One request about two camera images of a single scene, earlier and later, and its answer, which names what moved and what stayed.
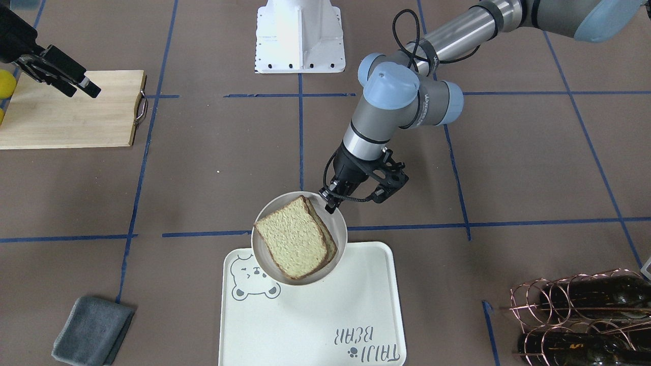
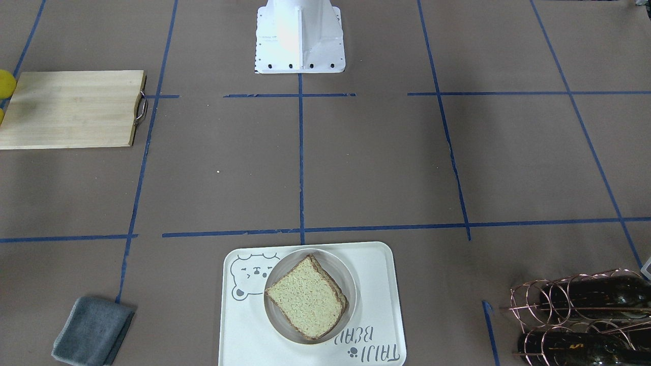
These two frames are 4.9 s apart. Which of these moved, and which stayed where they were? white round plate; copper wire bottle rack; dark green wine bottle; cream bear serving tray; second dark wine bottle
Moved: white round plate
Stayed: dark green wine bottle; second dark wine bottle; copper wire bottle rack; cream bear serving tray
